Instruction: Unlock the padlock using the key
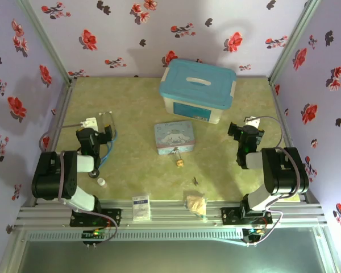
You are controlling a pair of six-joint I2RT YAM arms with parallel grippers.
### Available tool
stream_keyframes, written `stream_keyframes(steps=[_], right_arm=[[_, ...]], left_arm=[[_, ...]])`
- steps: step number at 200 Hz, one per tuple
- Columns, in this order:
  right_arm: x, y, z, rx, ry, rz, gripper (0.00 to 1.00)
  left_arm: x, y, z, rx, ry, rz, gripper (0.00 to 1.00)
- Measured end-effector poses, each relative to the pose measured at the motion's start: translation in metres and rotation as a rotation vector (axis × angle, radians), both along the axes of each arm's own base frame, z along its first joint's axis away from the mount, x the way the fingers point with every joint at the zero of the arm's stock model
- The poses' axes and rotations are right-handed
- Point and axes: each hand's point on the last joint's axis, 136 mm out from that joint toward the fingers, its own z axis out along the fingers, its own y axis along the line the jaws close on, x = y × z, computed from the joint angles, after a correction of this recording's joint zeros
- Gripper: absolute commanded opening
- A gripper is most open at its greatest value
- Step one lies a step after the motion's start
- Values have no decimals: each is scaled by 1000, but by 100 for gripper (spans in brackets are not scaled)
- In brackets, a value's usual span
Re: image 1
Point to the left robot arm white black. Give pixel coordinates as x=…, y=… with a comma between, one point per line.
x=51, y=176

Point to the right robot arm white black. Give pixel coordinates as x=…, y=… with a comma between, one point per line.
x=284, y=170

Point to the stethoscope with blue tubing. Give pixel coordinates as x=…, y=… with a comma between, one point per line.
x=94, y=173

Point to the small white bottle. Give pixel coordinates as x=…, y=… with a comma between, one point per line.
x=101, y=182

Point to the storage box with blue lid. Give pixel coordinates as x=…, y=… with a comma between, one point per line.
x=197, y=85

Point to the light blue cartoon tin box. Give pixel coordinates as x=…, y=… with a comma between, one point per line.
x=174, y=136

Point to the white packet with blue label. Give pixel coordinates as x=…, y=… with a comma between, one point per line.
x=141, y=207

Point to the clear bag of tan contents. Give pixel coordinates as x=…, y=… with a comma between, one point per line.
x=196, y=204

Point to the left circuit board green light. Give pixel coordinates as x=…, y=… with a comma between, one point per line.
x=96, y=233

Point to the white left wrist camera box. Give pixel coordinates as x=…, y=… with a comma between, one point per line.
x=88, y=123

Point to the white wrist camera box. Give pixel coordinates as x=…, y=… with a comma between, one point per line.
x=88, y=123
x=253, y=121

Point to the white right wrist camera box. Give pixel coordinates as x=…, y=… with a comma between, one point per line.
x=253, y=121

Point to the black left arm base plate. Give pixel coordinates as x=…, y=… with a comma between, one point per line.
x=110, y=217

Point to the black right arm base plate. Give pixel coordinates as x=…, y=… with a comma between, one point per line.
x=230, y=216

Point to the aluminium frame rail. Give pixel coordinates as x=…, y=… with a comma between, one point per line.
x=173, y=214

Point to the aluminium frame post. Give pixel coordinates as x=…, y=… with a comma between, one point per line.
x=295, y=39
x=45, y=42

